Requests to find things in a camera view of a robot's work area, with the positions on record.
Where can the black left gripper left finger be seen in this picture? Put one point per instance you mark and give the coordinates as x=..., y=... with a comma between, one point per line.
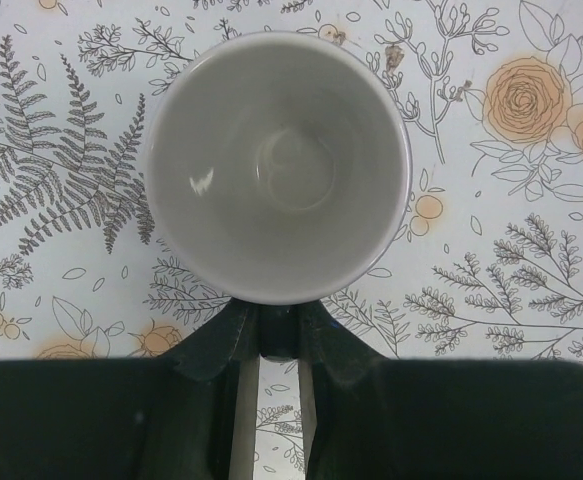
x=179, y=415

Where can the grey white mug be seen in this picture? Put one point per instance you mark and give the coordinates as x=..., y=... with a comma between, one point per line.
x=278, y=170

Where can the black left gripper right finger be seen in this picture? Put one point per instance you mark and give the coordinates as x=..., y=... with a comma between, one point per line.
x=370, y=417

